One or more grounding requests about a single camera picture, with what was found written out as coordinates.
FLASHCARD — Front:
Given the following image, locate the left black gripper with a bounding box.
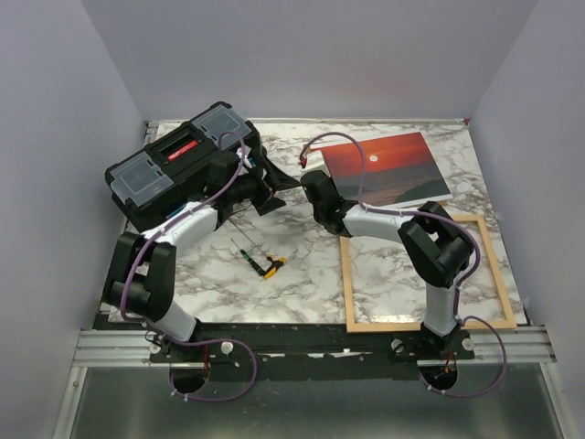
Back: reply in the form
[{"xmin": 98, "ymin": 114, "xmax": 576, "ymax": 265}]
[{"xmin": 229, "ymin": 155, "xmax": 300, "ymax": 215}]

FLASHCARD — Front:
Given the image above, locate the wooden picture frame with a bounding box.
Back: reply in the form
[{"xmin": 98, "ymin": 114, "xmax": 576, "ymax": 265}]
[{"xmin": 339, "ymin": 214, "xmax": 516, "ymax": 333}]

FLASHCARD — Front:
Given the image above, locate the green black screwdriver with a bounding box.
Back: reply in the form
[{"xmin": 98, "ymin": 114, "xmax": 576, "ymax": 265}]
[{"xmin": 231, "ymin": 239, "xmax": 265, "ymax": 277}]

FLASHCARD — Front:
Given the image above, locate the sunset photo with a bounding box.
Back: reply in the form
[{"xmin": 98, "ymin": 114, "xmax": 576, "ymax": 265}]
[{"xmin": 318, "ymin": 132, "xmax": 452, "ymax": 209}]

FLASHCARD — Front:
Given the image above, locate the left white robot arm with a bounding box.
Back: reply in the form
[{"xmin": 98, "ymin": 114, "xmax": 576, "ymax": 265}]
[{"xmin": 101, "ymin": 150, "xmax": 300, "ymax": 361}]

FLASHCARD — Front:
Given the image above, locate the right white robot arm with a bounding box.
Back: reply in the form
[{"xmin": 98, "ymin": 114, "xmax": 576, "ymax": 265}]
[{"xmin": 301, "ymin": 170, "xmax": 481, "ymax": 359}]

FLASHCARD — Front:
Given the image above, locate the yellow black hex key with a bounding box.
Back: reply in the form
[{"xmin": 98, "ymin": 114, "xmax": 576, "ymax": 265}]
[{"xmin": 256, "ymin": 253, "xmax": 287, "ymax": 279}]

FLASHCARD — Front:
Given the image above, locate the black plastic toolbox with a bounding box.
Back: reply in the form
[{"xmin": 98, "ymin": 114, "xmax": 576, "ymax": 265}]
[{"xmin": 104, "ymin": 102, "xmax": 266, "ymax": 231}]

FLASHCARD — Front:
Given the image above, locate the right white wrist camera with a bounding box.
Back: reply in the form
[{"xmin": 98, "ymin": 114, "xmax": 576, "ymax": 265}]
[{"xmin": 300, "ymin": 151, "xmax": 324, "ymax": 172}]

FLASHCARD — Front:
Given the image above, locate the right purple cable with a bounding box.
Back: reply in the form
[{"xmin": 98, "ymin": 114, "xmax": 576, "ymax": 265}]
[{"xmin": 301, "ymin": 132, "xmax": 509, "ymax": 398}]

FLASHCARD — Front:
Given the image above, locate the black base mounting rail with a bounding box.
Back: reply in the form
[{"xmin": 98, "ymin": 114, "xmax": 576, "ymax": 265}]
[{"xmin": 150, "ymin": 323, "xmax": 474, "ymax": 381}]

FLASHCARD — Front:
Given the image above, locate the aluminium extrusion rail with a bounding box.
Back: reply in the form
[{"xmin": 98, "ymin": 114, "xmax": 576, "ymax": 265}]
[{"xmin": 72, "ymin": 330, "xmax": 161, "ymax": 368}]

